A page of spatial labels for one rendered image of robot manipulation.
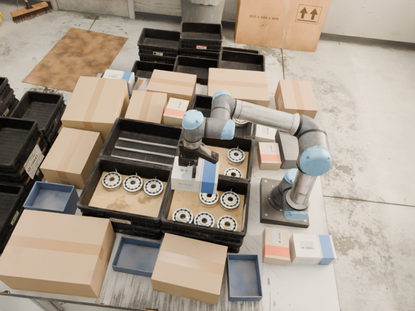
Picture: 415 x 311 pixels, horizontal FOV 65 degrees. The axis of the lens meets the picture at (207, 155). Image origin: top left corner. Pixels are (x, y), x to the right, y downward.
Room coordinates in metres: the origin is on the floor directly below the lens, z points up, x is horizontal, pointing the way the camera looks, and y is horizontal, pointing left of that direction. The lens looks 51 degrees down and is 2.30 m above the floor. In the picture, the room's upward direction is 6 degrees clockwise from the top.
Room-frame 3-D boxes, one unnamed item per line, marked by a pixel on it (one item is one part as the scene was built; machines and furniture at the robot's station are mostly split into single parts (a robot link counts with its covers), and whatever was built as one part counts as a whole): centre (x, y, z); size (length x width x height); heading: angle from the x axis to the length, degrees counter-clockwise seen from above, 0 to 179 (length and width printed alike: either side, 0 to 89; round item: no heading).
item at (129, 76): (1.84, 0.69, 0.75); 0.20 x 0.12 x 0.09; 89
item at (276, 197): (1.00, -0.45, 0.80); 0.15 x 0.15 x 0.10
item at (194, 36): (2.86, 0.19, 0.37); 0.42 x 0.34 x 0.46; 89
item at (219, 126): (0.87, -0.03, 1.41); 0.11 x 0.11 x 0.08; 0
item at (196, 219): (0.75, -0.02, 0.86); 0.10 x 0.10 x 0.01
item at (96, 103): (1.48, 0.72, 0.80); 0.40 x 0.30 x 0.20; 3
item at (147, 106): (1.49, 0.42, 0.78); 0.30 x 0.22 x 0.16; 1
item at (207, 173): (0.85, 0.04, 1.09); 0.20 x 0.12 x 0.09; 90
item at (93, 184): (0.85, 0.37, 0.87); 0.40 x 0.30 x 0.11; 86
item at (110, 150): (1.15, 0.35, 0.87); 0.40 x 0.30 x 0.11; 86
